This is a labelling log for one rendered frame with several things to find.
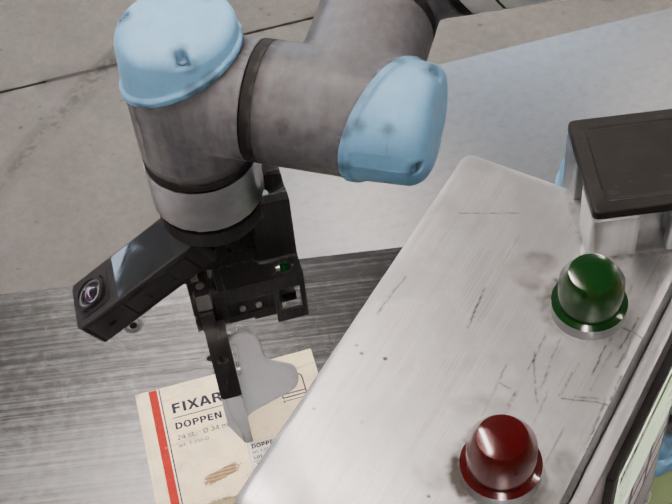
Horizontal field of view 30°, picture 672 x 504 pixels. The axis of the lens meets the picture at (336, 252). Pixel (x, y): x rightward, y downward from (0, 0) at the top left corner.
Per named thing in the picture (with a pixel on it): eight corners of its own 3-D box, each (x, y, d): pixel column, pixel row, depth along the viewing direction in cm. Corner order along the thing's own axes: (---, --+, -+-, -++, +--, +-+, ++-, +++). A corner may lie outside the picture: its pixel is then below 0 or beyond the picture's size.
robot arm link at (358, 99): (462, -9, 74) (285, -32, 76) (418, 136, 68) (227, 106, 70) (463, 81, 80) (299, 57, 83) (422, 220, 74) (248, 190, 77)
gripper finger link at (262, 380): (314, 439, 93) (287, 324, 90) (236, 460, 92) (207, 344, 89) (308, 424, 96) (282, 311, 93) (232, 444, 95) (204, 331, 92)
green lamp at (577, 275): (537, 322, 43) (540, 282, 41) (568, 269, 44) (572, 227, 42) (609, 351, 42) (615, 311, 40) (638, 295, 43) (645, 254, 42)
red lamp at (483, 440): (445, 486, 39) (444, 450, 38) (481, 422, 41) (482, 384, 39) (520, 521, 38) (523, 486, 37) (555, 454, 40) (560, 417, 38)
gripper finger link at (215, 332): (244, 402, 89) (215, 287, 87) (223, 407, 89) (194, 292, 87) (237, 379, 94) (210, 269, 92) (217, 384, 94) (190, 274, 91)
